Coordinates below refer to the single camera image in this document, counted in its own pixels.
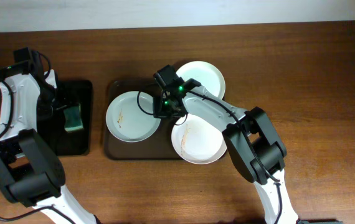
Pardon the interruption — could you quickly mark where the green yellow sponge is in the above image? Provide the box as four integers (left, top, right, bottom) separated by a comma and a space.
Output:
64, 105, 83, 133

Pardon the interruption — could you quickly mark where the pale green plate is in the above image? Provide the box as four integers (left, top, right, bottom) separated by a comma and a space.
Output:
105, 91, 161, 142

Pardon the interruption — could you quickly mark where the white plate with sauce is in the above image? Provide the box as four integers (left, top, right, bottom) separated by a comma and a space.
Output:
171, 114, 227, 165

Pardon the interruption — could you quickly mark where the white plate top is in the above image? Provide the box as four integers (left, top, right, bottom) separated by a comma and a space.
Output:
176, 61, 226, 99

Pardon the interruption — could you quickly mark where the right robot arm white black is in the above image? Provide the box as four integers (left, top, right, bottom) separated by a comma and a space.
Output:
153, 65, 300, 224

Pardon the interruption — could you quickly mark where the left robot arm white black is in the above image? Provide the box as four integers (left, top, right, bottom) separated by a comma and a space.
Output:
0, 48, 98, 223

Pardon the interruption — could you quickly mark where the black tray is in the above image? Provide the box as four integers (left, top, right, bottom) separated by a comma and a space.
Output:
37, 80, 93, 156

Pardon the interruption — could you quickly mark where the brown serving tray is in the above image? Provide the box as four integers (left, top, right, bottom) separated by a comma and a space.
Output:
103, 78, 181, 160

